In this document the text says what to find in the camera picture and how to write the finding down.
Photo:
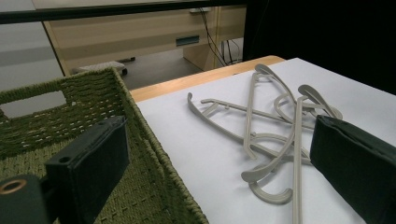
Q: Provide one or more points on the white cabinet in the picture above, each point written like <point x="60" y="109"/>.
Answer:
<point x="25" y="56"/>

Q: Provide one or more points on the black frame bar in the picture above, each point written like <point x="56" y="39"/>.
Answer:
<point x="93" y="12"/>

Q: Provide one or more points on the chair base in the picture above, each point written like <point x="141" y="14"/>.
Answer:
<point x="102" y="66"/>

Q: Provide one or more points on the green woven basket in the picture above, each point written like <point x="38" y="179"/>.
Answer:
<point x="149" y="174"/>

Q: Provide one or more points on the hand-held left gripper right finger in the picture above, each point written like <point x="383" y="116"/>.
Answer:
<point x="358" y="168"/>

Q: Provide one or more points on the black curtain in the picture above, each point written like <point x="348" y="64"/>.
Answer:
<point x="327" y="31"/>

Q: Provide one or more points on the grey plastic clothes hanger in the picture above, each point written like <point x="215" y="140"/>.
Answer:
<point x="297" y="174"/>
<point x="248" y="130"/>
<point x="236" y="107"/>

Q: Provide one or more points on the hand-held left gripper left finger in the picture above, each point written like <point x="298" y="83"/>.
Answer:
<point x="93" y="161"/>

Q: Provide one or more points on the wooden cabinet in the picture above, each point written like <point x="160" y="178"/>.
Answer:
<point x="124" y="40"/>

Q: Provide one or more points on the white board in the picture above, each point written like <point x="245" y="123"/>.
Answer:
<point x="193" y="149"/>

